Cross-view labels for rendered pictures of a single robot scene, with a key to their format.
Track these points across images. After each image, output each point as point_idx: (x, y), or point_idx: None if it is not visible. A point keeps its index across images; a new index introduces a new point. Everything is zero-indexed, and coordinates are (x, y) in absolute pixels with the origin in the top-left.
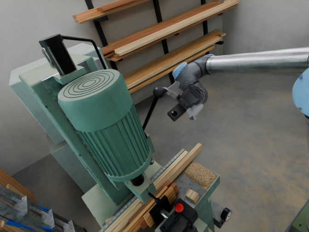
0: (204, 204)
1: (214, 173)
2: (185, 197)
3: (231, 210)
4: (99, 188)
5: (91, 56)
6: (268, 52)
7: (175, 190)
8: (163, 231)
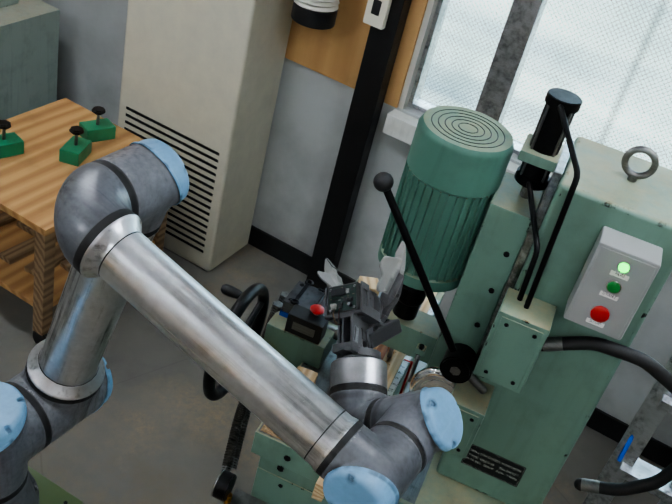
0: None
1: (266, 434)
2: (318, 386)
3: (214, 484)
4: None
5: (562, 184)
6: (197, 290)
7: None
8: None
